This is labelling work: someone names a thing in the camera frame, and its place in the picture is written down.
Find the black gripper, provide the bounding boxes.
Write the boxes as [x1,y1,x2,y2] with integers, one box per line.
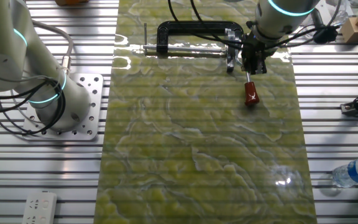
[240,33,269,75]

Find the metal lever with red knob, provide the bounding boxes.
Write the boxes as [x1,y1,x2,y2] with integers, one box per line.
[234,55,260,108]

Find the grey metal lever base housing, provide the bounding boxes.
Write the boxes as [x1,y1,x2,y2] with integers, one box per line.
[224,27,242,74]

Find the black C-clamp with steel screw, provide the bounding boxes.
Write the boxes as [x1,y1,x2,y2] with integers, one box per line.
[142,20,245,57]

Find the large pale wooden block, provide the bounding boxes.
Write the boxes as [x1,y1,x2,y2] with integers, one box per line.
[340,17,358,44]

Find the green marble pattern mat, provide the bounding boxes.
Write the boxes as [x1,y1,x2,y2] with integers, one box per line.
[93,0,318,224]

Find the clear water bottle blue cap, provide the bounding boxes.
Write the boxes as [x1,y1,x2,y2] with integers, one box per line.
[332,156,358,189]

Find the silver robot mounting plate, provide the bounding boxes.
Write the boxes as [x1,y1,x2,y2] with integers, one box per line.
[22,73,104,141]

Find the white power strip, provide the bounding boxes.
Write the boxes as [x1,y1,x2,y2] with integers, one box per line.
[22,191,58,224]

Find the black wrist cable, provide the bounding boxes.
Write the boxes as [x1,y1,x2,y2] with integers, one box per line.
[167,0,344,51]

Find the black camera stand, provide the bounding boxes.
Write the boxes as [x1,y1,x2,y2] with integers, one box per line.
[310,7,339,44]

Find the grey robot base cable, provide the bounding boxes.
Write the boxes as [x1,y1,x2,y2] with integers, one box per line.
[31,20,74,75]

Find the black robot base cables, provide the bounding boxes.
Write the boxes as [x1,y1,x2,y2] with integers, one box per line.
[0,77,67,136]

